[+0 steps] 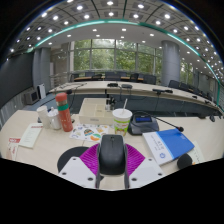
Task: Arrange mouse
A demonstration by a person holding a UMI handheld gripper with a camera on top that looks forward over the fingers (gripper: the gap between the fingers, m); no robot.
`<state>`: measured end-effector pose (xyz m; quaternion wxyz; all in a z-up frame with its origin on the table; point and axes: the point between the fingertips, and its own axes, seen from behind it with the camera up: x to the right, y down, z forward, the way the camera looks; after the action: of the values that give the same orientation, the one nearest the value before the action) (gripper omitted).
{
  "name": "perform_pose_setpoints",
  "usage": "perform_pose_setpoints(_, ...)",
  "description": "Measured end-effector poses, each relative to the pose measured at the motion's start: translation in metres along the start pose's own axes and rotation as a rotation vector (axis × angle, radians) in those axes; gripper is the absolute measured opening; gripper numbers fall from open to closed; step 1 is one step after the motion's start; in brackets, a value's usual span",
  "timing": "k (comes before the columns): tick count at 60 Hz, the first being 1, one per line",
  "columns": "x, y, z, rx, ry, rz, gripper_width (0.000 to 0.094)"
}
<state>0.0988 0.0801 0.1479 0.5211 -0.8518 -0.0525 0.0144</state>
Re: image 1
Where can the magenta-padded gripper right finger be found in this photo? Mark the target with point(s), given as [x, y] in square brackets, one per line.
[136, 159]

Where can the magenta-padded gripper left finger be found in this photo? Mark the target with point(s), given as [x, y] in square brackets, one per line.
[87, 159]

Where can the black computer mouse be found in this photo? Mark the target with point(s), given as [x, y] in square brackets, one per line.
[112, 154]

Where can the black mouse pad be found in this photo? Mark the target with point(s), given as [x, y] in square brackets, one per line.
[70, 156]

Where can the colourful sticker sheet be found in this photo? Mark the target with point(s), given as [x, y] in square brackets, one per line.
[87, 131]

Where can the grey conference microphone unit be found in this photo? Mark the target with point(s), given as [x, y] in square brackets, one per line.
[143, 125]

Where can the blue and white book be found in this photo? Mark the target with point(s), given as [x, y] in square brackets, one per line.
[171, 143]

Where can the green printed cup with straw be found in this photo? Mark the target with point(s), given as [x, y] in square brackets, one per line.
[121, 121]

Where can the beige cardboard box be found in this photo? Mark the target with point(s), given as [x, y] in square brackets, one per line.
[95, 111]

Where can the red drink bottle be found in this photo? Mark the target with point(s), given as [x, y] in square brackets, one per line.
[65, 115]

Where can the white teapot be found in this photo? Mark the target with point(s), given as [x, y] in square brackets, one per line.
[55, 120]

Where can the white paper sheet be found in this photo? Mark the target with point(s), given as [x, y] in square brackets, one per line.
[197, 154]

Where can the white booklet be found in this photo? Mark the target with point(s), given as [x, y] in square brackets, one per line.
[30, 135]

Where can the curved conference desk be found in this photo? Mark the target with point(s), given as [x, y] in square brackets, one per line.
[140, 88]

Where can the group of dark chairs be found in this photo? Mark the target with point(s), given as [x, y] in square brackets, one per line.
[149, 79]

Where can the white air purifier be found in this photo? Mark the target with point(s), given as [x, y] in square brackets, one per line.
[42, 91]

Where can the grey box appliance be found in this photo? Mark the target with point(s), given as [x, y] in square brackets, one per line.
[31, 97]

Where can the group of ceiling lights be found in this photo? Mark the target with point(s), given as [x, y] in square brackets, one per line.
[110, 3]

